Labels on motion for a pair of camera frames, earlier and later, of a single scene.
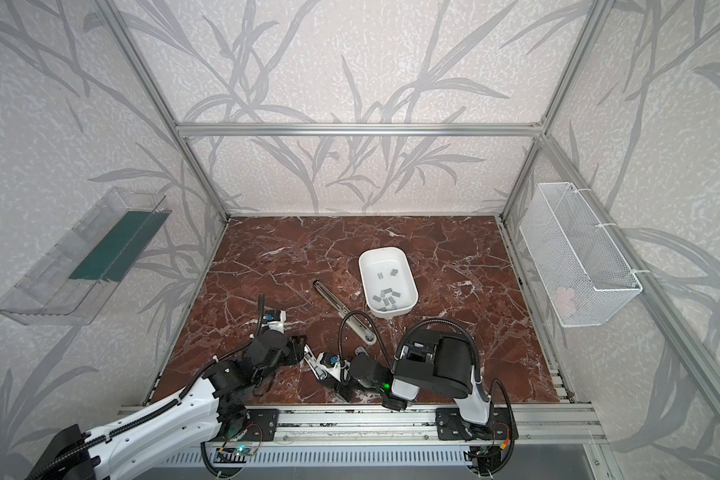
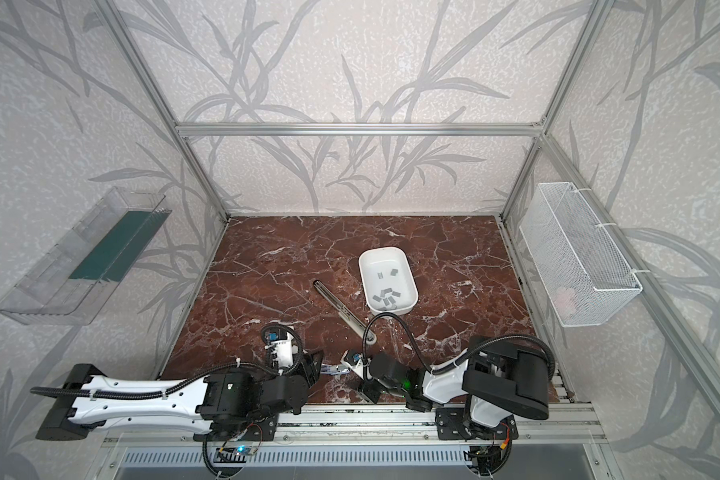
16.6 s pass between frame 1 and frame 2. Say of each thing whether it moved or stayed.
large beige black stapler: stayed
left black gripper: moved
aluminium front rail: stayed
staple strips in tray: stayed
